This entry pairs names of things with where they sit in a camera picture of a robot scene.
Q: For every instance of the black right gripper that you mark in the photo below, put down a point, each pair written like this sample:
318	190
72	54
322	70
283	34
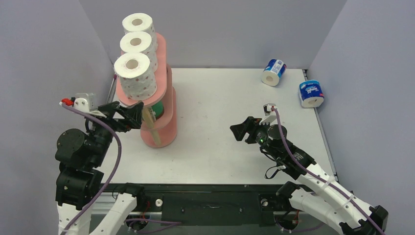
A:
254	131

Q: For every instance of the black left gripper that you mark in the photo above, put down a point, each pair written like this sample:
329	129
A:
132	114

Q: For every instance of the green brown roll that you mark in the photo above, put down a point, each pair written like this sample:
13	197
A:
156	110

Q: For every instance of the white dotted toilet roll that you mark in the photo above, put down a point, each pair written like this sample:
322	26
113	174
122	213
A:
138	22
140	41
136	75

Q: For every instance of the blue Tempo packaged roll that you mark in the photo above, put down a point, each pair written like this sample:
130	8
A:
311	94

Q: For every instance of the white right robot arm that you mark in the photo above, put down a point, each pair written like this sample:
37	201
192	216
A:
314	191

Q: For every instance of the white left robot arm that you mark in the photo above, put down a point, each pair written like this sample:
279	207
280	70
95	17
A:
80	154

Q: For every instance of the pink three-tier wooden shelf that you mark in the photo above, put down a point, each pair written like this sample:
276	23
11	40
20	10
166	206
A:
162	132

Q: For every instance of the blue white packaged roll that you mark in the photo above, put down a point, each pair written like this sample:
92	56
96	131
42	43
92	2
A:
273	72

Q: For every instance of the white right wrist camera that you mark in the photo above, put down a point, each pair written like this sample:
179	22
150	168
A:
270	115

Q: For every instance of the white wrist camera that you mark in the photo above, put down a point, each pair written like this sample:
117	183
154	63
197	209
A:
270	115
84	102

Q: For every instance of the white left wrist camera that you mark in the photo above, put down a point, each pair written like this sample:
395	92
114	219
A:
84	102

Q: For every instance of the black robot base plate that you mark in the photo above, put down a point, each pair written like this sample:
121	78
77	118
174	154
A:
213	205

